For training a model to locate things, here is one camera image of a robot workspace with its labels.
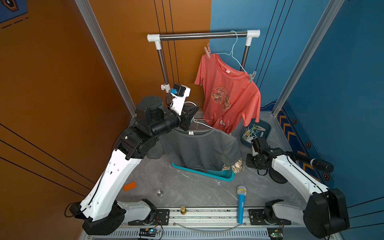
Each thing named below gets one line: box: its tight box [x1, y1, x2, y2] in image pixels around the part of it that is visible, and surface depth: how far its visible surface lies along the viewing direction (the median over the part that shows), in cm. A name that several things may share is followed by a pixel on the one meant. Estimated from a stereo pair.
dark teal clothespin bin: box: [240, 119, 272, 149], surface depth 107 cm
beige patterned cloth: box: [222, 158, 243, 174], surface depth 79 cm
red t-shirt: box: [194, 53, 261, 134], surface depth 78 cm
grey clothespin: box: [249, 71, 257, 83], surface depth 64 cm
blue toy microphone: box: [237, 185, 247, 224], surface depth 78 cm
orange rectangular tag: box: [123, 181, 137, 192], surface depth 84 cm
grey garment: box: [146, 128, 242, 172], surface depth 74 cm
